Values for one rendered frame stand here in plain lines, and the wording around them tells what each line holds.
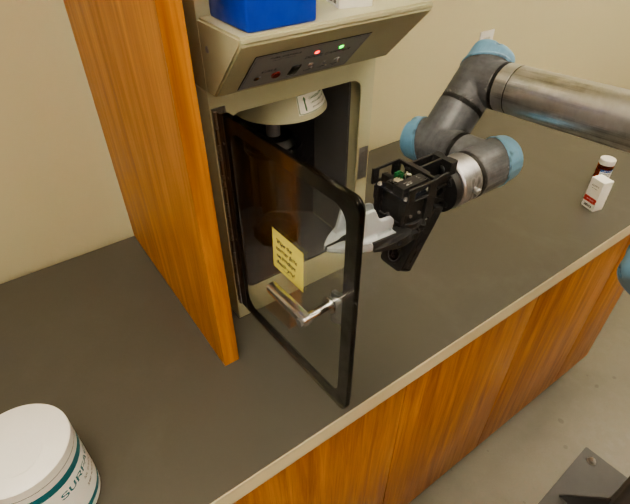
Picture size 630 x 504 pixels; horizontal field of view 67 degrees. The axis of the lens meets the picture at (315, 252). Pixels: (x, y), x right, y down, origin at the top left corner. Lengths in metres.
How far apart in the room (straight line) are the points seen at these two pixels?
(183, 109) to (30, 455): 0.47
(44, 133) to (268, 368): 0.66
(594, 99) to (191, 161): 0.54
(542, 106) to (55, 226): 1.02
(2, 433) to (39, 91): 0.65
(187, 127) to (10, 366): 0.62
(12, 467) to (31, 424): 0.06
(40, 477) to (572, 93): 0.85
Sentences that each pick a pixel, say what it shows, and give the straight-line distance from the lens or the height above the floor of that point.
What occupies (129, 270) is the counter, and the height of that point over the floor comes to 0.94.
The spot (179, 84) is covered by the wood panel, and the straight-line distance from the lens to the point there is 0.62.
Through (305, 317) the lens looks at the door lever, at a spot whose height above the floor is 1.21.
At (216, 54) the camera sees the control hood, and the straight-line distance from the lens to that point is 0.67.
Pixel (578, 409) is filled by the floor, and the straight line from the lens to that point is 2.23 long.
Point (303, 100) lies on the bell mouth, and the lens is 0.86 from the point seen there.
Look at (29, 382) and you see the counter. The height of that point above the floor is 0.94.
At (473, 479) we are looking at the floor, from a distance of 1.93.
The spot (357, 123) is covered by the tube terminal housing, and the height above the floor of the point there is 1.27.
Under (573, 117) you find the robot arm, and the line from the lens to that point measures 0.77.
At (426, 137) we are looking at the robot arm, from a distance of 0.82.
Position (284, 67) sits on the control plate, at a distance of 0.72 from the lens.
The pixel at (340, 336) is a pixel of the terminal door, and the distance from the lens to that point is 0.68.
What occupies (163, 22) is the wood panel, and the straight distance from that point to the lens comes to 0.60.
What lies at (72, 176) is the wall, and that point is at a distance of 1.21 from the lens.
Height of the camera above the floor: 1.67
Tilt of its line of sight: 40 degrees down
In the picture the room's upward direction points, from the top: straight up
